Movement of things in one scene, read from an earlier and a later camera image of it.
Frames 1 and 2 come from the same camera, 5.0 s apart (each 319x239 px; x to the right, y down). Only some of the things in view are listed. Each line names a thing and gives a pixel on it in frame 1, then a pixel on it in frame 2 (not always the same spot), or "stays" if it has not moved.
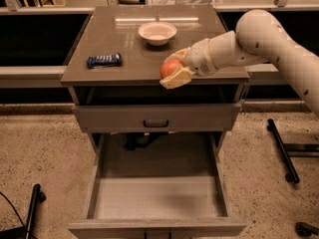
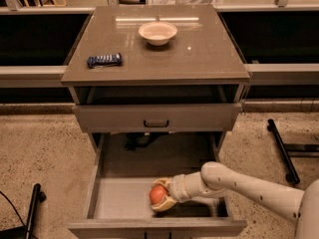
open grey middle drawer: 156,186 stays
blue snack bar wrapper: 107,60 stays
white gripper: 198,60 → 174,188
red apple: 168,68 → 157,194
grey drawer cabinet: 161,170 stays
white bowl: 158,33 stays
